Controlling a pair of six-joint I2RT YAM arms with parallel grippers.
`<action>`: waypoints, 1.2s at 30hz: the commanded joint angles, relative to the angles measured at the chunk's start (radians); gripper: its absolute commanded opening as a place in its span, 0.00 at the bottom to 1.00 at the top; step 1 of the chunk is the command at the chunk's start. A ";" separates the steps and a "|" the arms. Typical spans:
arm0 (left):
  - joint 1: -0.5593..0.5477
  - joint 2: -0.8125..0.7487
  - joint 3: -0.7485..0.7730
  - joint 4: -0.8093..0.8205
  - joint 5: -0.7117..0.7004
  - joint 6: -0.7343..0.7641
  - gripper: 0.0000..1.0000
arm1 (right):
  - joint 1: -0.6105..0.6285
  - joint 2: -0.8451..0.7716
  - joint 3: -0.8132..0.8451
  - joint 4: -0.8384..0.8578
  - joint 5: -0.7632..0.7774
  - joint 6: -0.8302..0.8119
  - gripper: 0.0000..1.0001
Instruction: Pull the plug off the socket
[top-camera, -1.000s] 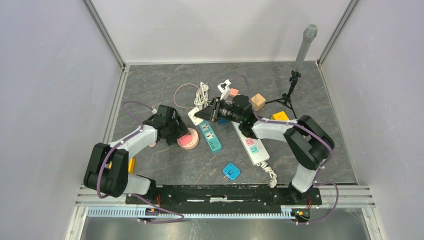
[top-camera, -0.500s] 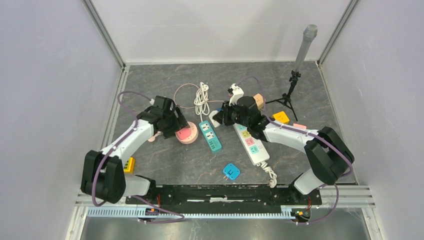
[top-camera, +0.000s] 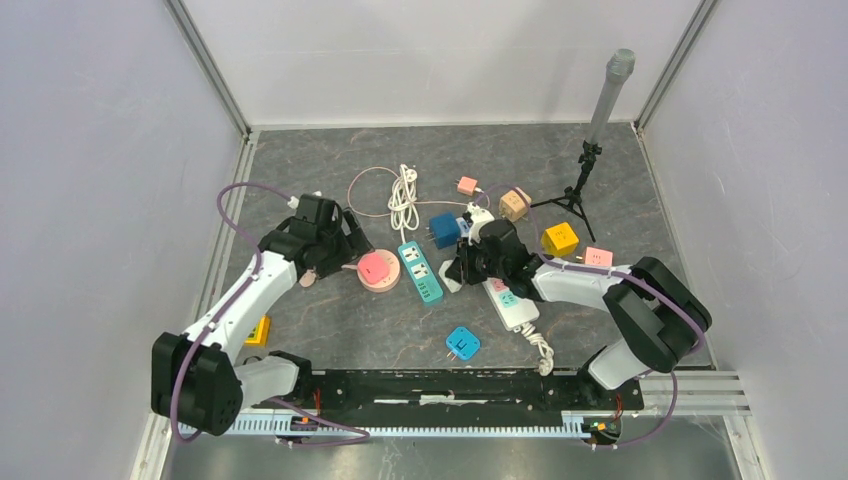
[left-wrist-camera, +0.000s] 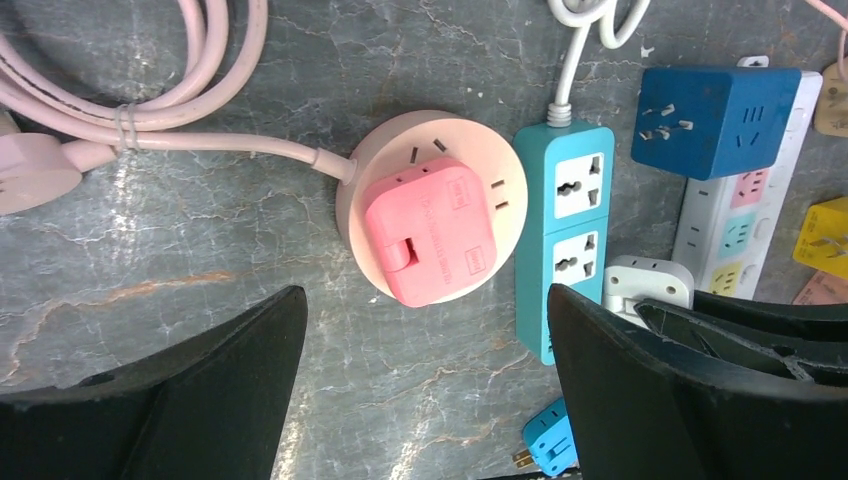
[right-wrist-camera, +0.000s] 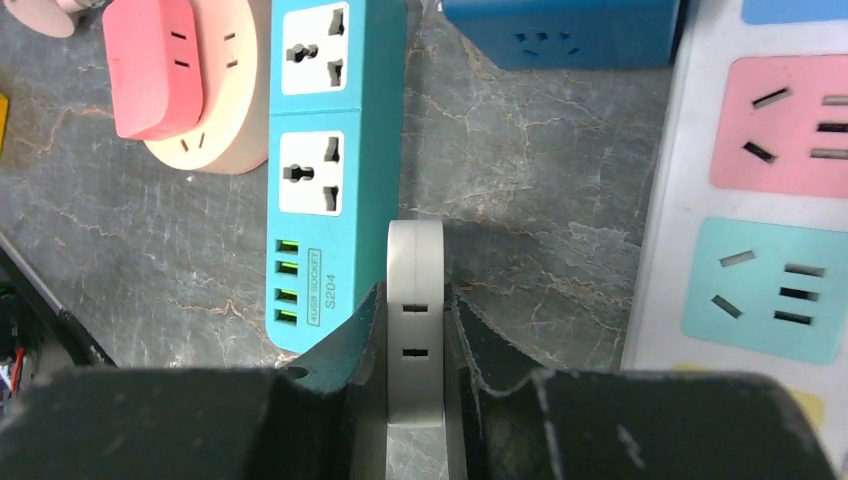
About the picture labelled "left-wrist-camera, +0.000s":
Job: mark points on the pink adapter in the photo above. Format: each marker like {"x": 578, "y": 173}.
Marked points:
{"x": 430, "y": 230}

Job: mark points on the white adapter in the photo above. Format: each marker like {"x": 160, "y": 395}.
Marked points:
{"x": 629, "y": 279}

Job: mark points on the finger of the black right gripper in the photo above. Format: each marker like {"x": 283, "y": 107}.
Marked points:
{"x": 693, "y": 344}
{"x": 820, "y": 323}

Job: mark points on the yellow cube socket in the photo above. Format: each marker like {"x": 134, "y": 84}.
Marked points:
{"x": 822, "y": 242}

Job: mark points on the pink round charging base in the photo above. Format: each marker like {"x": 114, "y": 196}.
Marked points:
{"x": 418, "y": 137}

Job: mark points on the white power strip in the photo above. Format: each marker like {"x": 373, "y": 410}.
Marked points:
{"x": 726, "y": 225}

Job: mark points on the beige dragon cube socket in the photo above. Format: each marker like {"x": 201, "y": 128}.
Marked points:
{"x": 830, "y": 116}

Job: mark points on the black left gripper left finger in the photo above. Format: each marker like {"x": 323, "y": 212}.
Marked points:
{"x": 210, "y": 407}

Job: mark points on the teal power strip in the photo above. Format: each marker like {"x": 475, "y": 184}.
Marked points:
{"x": 564, "y": 239}

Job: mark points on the light blue adapter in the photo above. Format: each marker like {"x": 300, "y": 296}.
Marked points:
{"x": 549, "y": 441}

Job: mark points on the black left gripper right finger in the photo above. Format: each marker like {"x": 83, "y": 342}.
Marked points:
{"x": 634, "y": 418}

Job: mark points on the pink cube socket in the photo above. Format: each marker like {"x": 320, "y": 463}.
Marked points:
{"x": 823, "y": 289}

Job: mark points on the dark blue cube socket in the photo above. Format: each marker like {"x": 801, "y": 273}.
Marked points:
{"x": 707, "y": 122}

